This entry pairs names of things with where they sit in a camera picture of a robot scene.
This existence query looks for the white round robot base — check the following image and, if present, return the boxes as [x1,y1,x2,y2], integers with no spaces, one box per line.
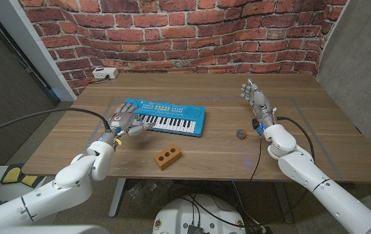
[152,194,247,234]

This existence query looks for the blue toy piano keyboard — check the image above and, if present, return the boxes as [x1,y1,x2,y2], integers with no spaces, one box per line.
[120,98,206,138]

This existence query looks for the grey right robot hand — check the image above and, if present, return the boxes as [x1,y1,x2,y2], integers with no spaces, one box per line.
[240,78,277,128]

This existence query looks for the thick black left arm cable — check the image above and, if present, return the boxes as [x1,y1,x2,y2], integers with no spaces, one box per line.
[0,107,112,140]

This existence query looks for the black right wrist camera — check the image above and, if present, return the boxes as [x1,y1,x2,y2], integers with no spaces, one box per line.
[251,118,264,136]

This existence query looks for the white power strip box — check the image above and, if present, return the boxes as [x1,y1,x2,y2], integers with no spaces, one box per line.
[92,67,120,80]

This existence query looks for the red brick print backdrop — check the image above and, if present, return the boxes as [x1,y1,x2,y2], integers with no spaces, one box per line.
[18,0,348,96]

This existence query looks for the clear plastic bag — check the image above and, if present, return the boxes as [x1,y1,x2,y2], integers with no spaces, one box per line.
[127,179,170,212]

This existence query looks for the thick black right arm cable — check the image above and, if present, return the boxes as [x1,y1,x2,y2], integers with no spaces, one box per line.
[275,116,316,163]

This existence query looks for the black power strip cable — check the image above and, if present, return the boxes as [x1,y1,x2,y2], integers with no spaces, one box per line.
[89,75,110,85]

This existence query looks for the orange brick block with holes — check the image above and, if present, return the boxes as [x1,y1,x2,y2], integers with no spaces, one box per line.
[153,144,183,172]

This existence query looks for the thin black hanging cable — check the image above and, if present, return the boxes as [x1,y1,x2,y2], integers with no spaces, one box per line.
[249,133,263,182]

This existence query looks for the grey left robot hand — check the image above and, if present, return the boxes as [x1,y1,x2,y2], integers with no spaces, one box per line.
[107,102,155,137]

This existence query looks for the grey table leg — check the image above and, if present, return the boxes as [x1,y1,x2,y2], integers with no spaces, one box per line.
[274,181,295,224]
[108,177,127,218]

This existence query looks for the yellow black foot pedal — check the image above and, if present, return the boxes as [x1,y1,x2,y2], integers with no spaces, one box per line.
[0,164,45,189]

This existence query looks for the white backdrop frame panel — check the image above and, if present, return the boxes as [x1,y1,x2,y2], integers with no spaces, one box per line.
[0,0,77,101]

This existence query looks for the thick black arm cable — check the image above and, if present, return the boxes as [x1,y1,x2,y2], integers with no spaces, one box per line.
[0,107,112,140]
[275,116,316,163]

